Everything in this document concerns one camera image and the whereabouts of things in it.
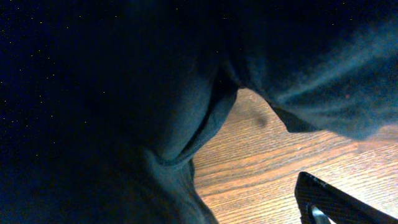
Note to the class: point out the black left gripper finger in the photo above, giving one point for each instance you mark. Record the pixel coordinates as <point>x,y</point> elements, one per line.
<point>320,202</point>

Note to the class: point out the black Nike t-shirt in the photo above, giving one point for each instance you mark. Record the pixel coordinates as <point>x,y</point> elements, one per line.
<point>105,103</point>

